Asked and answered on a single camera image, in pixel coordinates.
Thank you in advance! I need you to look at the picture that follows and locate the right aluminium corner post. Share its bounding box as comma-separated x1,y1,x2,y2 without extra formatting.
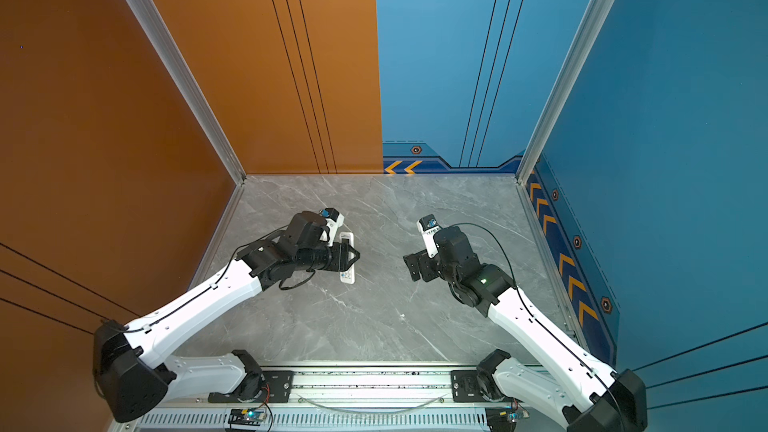
516,0,615,185

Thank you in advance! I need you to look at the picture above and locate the aluminium corner post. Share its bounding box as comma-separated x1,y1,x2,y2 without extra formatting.
125,0,247,185
516,0,615,185

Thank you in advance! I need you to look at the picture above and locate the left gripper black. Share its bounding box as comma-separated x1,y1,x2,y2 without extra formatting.
295,241,363,275

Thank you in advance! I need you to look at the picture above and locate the white ventilation grille strip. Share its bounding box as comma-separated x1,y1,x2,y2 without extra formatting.
130,408,490,431

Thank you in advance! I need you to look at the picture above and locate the aluminium front rail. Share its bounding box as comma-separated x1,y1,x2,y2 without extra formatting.
119,363,565,410

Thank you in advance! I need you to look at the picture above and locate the circuit board right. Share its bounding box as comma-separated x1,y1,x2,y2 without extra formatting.
485,408,530,432

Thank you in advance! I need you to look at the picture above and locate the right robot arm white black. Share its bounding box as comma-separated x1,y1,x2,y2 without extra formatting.
403,215,649,431

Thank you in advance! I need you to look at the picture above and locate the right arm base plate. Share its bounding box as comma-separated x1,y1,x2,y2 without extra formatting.
450,370,506,403

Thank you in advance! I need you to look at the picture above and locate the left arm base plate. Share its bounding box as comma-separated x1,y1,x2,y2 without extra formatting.
207,370,295,404

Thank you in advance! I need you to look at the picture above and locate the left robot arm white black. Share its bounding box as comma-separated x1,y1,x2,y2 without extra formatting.
92,208,360,423

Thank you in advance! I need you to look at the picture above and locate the green circuit board left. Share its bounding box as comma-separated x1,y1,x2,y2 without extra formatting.
226,408,270,431

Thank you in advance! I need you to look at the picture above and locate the beige remote control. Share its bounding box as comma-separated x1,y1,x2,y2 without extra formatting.
340,231,356,285

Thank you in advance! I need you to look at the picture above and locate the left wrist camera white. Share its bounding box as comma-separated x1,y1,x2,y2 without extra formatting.
319,207,344,247

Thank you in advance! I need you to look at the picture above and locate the left aluminium corner post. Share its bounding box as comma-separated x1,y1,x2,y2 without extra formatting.
125,0,247,185

